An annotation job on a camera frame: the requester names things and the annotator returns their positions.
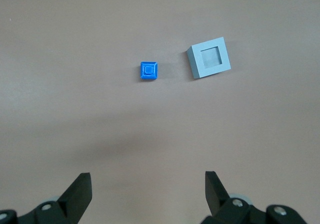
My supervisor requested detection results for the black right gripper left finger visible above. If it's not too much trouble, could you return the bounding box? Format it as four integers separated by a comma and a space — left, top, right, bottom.
0, 172, 93, 224

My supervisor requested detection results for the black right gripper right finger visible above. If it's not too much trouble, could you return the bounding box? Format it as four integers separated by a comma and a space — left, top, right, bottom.
201, 171, 307, 224

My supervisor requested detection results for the small blue square part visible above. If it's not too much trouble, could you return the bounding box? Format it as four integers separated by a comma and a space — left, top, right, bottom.
138, 61, 160, 81

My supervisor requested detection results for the gray square base block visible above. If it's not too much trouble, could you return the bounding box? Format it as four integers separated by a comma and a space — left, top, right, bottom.
186, 36, 232, 79

